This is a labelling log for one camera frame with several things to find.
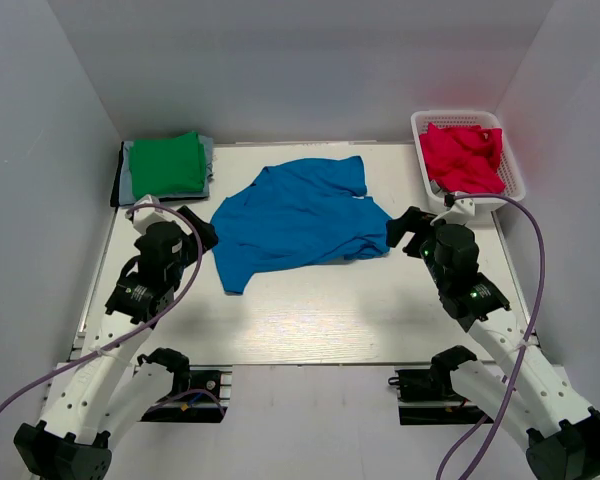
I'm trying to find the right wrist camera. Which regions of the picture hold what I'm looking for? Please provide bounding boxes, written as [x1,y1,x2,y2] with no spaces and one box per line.
[430,193,476,226]

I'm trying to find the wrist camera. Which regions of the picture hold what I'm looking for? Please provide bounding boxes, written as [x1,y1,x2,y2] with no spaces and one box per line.
[430,193,476,226]
[125,195,168,235]

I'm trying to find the red t-shirt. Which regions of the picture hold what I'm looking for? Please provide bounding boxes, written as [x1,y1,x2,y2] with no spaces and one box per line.
[419,123,506,194]

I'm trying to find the black folded t-shirt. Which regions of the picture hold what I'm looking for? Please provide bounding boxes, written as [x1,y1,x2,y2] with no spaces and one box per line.
[109,142,136,208]

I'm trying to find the grey folded t-shirt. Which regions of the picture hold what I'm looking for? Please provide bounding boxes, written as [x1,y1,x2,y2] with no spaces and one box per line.
[123,135,214,202]

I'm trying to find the green folded t-shirt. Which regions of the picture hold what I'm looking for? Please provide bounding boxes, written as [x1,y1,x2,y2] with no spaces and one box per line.
[129,132,207,199]

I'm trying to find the white plastic basket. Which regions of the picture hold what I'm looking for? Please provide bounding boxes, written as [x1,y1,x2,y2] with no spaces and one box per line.
[411,110,526,213]

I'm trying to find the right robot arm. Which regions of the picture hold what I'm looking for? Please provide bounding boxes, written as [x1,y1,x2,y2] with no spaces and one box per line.
[386,207,600,479]

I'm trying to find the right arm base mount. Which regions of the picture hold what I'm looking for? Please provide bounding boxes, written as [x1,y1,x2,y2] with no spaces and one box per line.
[387,368,484,426]

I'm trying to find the blue t-shirt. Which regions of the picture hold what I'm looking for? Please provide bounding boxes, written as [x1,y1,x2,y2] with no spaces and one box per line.
[211,156,390,295]

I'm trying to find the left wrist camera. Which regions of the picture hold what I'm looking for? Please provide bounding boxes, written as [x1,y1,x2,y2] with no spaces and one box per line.
[125,195,168,235]

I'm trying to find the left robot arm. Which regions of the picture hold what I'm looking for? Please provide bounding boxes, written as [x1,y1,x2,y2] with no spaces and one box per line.
[14,203,218,479]

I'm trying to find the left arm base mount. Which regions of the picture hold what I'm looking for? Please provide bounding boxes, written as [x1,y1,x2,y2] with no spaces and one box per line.
[141,366,232,424]

